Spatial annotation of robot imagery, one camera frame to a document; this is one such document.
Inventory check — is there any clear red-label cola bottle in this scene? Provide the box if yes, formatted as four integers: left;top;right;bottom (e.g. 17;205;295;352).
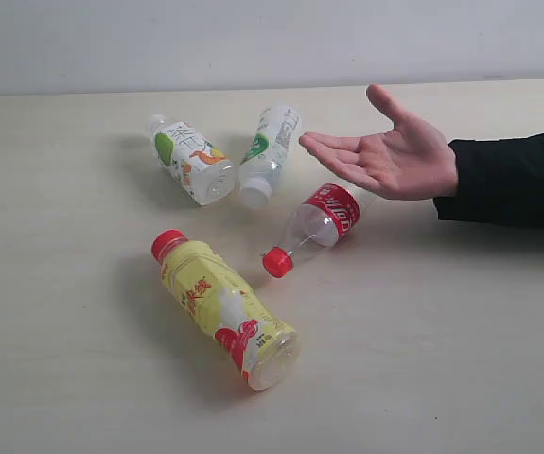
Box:
262;179;376;278

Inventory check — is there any fruit-label tea bottle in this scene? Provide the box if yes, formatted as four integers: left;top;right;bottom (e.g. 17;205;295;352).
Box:
147;114;237;206

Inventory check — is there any open human hand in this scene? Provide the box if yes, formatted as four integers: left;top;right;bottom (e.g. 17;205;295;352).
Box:
299;84;459;201

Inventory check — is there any black sleeved forearm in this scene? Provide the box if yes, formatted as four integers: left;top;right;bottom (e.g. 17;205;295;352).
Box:
433;133;544;229

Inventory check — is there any green-label white-cap bottle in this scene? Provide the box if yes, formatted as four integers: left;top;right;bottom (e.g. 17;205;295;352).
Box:
237;104;301;210

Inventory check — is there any yellow red-capped drink bottle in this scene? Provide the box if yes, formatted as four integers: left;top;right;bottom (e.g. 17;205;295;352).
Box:
151;230;300;391

